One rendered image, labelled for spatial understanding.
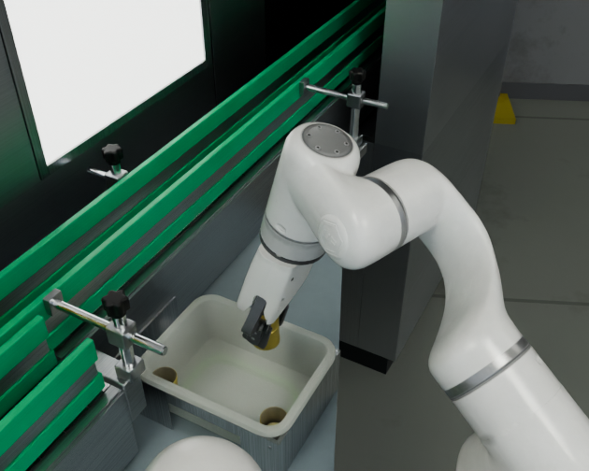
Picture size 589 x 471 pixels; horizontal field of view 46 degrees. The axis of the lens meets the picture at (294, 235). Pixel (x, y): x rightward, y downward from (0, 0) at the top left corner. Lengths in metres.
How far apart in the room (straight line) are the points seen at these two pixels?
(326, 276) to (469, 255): 0.54
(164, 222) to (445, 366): 0.54
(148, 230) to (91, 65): 0.26
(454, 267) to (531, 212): 2.03
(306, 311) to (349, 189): 0.52
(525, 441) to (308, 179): 0.29
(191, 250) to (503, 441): 0.60
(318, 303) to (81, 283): 0.40
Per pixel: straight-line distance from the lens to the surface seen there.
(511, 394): 0.61
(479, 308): 0.62
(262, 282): 0.74
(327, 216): 0.61
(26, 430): 0.79
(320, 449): 0.95
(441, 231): 0.69
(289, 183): 0.66
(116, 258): 0.96
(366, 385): 2.00
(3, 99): 0.97
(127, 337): 0.81
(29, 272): 0.96
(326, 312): 1.12
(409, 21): 1.40
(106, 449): 0.90
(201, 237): 1.08
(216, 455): 0.50
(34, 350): 0.87
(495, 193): 2.77
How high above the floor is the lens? 1.54
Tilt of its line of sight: 39 degrees down
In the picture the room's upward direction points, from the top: straight up
